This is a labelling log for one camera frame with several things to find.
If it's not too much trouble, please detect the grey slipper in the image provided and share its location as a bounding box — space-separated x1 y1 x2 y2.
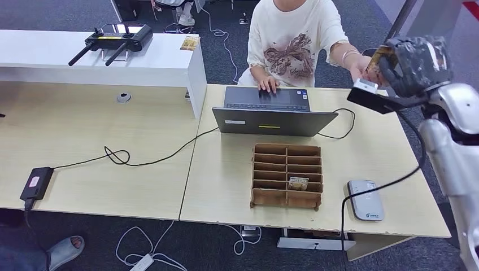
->
46 235 85 271

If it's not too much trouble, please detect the gold patterned room key card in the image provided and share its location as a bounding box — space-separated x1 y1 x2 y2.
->
287 177 310 192

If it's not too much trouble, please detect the person's right hand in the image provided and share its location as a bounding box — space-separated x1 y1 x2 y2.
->
257 76 281 94

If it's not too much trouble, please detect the grey card reader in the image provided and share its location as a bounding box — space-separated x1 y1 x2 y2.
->
347 180 385 222

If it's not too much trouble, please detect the white looped floor cable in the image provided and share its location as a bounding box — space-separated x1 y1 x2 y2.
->
115 220 188 271

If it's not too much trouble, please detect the grey laptop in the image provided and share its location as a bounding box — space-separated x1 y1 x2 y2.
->
211 86 339 137

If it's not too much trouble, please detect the black laptop power cable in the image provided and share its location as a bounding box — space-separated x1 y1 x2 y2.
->
52 108 356 170

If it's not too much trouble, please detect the black power adapter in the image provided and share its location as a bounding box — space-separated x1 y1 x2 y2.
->
19 167 55 202

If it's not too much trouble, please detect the white long floor cable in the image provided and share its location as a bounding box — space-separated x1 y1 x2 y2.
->
200 3 240 84

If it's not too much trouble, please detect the white short floor cable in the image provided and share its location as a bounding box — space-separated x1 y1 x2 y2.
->
224 224 263 256

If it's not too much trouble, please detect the grey floor socket box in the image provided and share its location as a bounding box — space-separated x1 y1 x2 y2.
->
241 225 262 238

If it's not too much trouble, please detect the white power strip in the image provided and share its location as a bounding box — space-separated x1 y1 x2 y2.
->
129 254 155 271

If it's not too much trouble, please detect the black remote controller with antennas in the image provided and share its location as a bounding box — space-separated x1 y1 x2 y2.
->
68 23 154 67

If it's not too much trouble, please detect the white drawer panel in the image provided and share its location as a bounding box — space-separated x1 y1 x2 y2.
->
277 229 356 251

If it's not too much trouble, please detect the person's leg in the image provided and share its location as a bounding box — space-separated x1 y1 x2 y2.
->
0 244 49 271

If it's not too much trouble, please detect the grey kiosk panel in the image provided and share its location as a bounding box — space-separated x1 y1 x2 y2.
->
406 0 467 40

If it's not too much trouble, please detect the white counter shelf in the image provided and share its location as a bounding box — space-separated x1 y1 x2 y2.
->
0 29 208 120

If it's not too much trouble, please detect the person's left hand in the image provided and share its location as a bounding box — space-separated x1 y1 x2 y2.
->
350 54 378 84

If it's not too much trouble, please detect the black mains cable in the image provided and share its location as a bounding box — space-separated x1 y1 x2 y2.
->
23 200 51 271

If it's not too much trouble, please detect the metal wire controller stand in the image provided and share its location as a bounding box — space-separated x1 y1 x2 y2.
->
101 47 128 62

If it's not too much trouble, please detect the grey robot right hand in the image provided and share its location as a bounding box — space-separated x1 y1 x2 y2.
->
377 35 454 99

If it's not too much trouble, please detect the brown cardboard card organizer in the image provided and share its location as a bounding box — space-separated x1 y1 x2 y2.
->
250 143 323 212

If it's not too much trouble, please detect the chair base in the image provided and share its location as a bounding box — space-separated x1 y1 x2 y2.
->
163 20 197 34

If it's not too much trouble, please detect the metal stanchion post with base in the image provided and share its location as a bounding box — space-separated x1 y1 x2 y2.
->
385 0 418 42

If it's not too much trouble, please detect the black cabinet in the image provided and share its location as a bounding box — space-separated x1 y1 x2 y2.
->
110 0 139 23

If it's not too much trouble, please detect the person with white shoes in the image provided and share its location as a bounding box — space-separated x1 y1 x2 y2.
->
149 0 196 27

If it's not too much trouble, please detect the gold patterned ID card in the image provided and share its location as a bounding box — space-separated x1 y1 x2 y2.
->
365 45 399 81

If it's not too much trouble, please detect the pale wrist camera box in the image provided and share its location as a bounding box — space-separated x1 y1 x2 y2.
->
346 78 428 115

